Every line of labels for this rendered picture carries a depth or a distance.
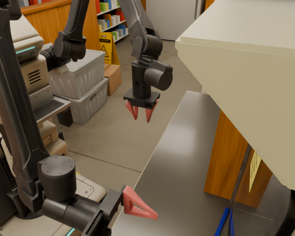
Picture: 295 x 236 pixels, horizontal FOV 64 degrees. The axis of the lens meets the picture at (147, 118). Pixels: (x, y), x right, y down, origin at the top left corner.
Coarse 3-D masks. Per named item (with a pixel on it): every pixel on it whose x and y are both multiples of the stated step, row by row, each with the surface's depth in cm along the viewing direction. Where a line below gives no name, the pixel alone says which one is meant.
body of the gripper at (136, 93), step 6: (138, 84) 70; (144, 84) 69; (132, 90) 77; (138, 90) 71; (144, 90) 71; (150, 90) 73; (126, 96) 73; (132, 96) 73; (138, 96) 72; (144, 96) 72; (150, 96) 73; (156, 96) 73; (144, 102) 72; (150, 102) 71
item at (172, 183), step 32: (192, 96) 124; (192, 128) 101; (160, 160) 85; (192, 160) 85; (160, 192) 74; (192, 192) 74; (128, 224) 65; (160, 224) 65; (192, 224) 65; (224, 224) 65
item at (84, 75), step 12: (72, 60) 244; (84, 60) 244; (96, 60) 252; (48, 72) 235; (72, 72) 221; (84, 72) 239; (96, 72) 262; (60, 84) 238; (72, 84) 233; (84, 84) 246; (96, 84) 270; (72, 96) 243
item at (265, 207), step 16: (256, 176) 37; (272, 176) 27; (240, 192) 51; (256, 192) 34; (272, 192) 25; (288, 192) 20; (240, 208) 46; (256, 208) 31; (272, 208) 24; (288, 208) 19; (240, 224) 41; (256, 224) 29; (272, 224) 23; (288, 224) 20
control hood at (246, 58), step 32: (224, 0) 26; (256, 0) 26; (288, 0) 26; (192, 32) 15; (224, 32) 15; (256, 32) 15; (288, 32) 15; (192, 64) 15; (224, 64) 14; (256, 64) 13; (288, 64) 13; (224, 96) 15; (256, 96) 14; (288, 96) 14; (256, 128) 15; (288, 128) 15; (288, 160) 16
